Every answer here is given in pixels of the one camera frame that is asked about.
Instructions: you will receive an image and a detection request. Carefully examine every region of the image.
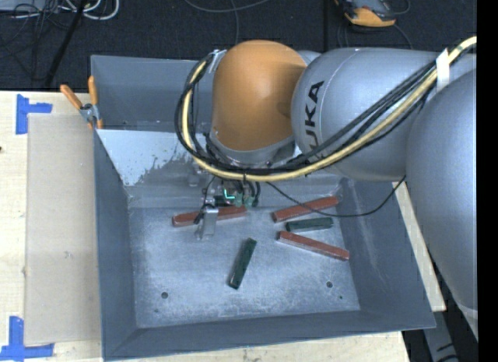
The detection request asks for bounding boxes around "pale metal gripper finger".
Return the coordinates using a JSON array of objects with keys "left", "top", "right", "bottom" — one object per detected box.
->
[
  {"left": 194, "top": 212, "right": 207, "bottom": 241},
  {"left": 202, "top": 206, "right": 219, "bottom": 237}
]

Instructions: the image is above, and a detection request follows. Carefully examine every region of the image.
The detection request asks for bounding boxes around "red-brown flat block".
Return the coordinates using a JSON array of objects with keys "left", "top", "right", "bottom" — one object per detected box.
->
[
  {"left": 276, "top": 230, "right": 351, "bottom": 262},
  {"left": 271, "top": 195, "right": 340, "bottom": 223},
  {"left": 171, "top": 205, "right": 248, "bottom": 228}
]

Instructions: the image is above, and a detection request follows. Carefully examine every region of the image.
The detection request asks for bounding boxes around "dark green flat block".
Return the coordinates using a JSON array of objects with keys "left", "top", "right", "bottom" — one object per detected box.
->
[
  {"left": 226, "top": 237, "right": 258, "bottom": 291},
  {"left": 284, "top": 216, "right": 335, "bottom": 234}
]

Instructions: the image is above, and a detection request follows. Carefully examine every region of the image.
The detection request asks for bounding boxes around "grey metal bin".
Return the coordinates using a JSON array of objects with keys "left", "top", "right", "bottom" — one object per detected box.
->
[{"left": 89, "top": 54, "right": 437, "bottom": 362}]

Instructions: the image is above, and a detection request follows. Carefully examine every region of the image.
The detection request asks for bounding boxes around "pale flat board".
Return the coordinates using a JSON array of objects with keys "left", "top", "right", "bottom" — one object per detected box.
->
[{"left": 23, "top": 113, "right": 103, "bottom": 346}]

